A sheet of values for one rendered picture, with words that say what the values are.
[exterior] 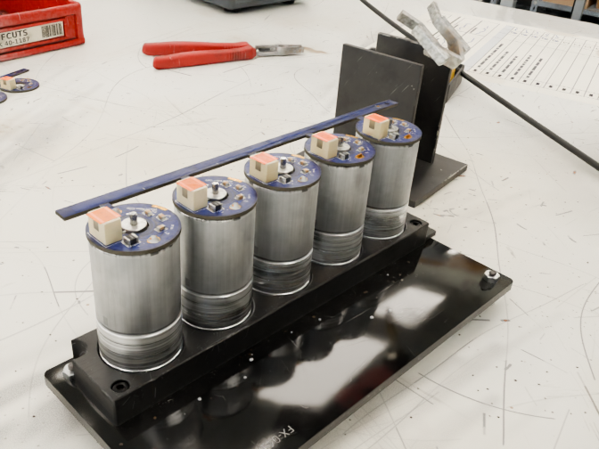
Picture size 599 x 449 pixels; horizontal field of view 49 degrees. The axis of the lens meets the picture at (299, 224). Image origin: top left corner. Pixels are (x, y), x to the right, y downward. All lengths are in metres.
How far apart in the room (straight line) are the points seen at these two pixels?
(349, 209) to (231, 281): 0.05
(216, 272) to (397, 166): 0.09
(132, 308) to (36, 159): 0.20
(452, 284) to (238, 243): 0.10
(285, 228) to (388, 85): 0.14
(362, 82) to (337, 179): 0.12
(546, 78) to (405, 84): 0.26
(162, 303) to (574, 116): 0.37
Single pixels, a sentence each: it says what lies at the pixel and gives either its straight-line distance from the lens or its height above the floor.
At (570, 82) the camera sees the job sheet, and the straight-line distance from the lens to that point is 0.58.
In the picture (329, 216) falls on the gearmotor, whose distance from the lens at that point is 0.23.
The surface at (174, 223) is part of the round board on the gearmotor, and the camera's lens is 0.18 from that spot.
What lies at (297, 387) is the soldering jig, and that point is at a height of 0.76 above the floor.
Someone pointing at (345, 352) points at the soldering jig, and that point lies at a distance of 0.22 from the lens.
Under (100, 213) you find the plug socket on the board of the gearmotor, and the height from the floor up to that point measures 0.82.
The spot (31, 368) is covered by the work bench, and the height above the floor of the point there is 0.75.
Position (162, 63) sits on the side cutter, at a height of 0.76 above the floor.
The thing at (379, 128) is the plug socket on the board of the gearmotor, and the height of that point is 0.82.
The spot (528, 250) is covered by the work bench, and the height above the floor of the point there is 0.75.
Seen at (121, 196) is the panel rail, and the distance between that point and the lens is 0.20.
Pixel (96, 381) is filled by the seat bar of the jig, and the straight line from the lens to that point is 0.20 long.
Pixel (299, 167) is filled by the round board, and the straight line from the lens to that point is 0.22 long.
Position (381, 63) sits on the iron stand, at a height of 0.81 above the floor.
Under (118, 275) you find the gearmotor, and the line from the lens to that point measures 0.18.
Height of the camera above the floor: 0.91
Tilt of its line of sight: 31 degrees down
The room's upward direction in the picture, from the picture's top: 5 degrees clockwise
